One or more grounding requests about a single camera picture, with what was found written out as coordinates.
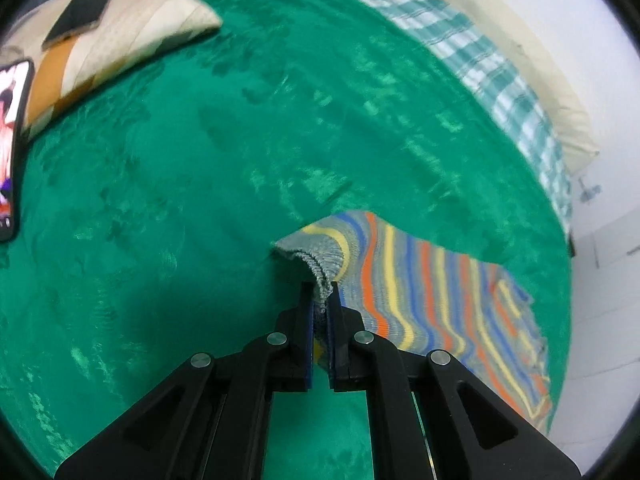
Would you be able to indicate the striped knitted small garment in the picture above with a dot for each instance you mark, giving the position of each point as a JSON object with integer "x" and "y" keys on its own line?
{"x": 425, "y": 305}

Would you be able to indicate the green white checkered bedsheet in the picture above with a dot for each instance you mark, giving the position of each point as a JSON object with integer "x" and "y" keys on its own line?
{"x": 480, "y": 60}

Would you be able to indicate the smartphone with lit screen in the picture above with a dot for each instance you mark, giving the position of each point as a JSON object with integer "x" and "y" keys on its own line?
{"x": 11, "y": 145}

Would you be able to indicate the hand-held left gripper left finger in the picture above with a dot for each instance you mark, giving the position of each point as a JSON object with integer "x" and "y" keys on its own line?
{"x": 303, "y": 345}

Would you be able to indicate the cream patterned pillow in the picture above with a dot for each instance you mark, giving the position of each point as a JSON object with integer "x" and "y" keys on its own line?
{"x": 100, "y": 35}

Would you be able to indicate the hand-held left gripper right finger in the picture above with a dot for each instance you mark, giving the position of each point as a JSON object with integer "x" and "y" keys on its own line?
{"x": 343, "y": 347}

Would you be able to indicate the green plush blanket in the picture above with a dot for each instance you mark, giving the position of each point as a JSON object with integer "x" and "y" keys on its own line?
{"x": 200, "y": 185}

